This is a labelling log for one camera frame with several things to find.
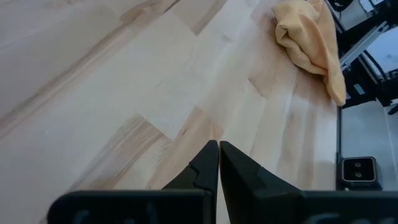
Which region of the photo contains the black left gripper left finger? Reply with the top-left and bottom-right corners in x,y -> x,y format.
46,139 -> 220,224

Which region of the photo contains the black metal table frame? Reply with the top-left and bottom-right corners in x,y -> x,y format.
325,0 -> 398,116

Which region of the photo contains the small silver-faced camera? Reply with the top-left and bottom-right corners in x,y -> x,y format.
336,156 -> 384,192

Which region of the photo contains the yellow cloth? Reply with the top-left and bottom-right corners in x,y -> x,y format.
272,0 -> 348,107

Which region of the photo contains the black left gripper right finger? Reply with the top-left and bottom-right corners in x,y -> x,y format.
219,141 -> 398,224

